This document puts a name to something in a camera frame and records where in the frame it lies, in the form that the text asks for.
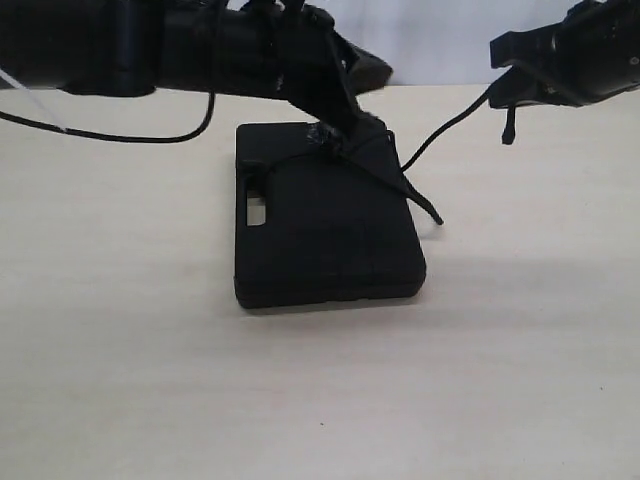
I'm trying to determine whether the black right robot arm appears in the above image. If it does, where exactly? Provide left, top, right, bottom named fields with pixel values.
left=489, top=1, right=639, bottom=109

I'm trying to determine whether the white backdrop curtain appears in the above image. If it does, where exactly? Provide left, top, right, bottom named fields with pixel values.
left=0, top=0, right=640, bottom=91

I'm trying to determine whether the black plastic carrying case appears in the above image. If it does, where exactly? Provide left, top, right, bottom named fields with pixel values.
left=234, top=122, right=427, bottom=309

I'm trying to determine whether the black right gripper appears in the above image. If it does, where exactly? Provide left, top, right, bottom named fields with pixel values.
left=488, top=1, right=639, bottom=109

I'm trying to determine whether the black braided rope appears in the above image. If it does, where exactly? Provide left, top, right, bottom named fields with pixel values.
left=239, top=84, right=516, bottom=227

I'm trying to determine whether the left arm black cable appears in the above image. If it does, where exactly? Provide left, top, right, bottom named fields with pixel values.
left=0, top=92, right=217, bottom=145

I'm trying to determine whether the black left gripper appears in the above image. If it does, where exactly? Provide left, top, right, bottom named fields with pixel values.
left=219, top=1, right=393, bottom=136

